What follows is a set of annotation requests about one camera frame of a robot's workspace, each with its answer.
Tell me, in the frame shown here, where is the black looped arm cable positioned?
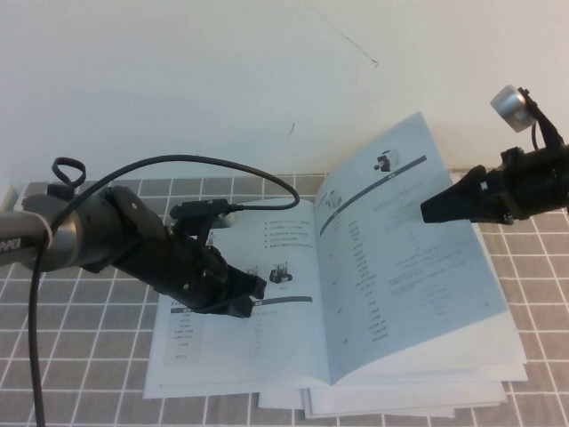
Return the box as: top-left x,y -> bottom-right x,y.
46,157 -> 86,197

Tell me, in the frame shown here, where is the white booklet stack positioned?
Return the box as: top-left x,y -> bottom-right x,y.
303,376 -> 508,420

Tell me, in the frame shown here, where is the white printed book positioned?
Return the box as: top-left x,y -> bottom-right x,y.
142,110 -> 529,400

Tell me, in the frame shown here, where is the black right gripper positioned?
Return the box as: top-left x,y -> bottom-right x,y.
421,146 -> 557,226

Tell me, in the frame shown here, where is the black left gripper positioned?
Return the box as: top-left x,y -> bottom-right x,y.
150,229 -> 268,320

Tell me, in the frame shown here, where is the grey checked tablecloth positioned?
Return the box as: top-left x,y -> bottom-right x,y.
0,165 -> 569,427

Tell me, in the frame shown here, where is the thick black left camera cable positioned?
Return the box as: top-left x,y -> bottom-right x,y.
28,155 -> 301,427

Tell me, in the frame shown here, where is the white loose paper sheet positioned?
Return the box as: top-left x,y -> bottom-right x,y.
258,384 -> 309,411

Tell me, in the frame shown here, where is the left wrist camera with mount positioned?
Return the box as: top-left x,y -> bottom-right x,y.
171,198 -> 244,236

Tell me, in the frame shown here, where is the silver right wrist camera with mount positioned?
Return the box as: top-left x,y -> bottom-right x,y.
490,85 -> 562,152

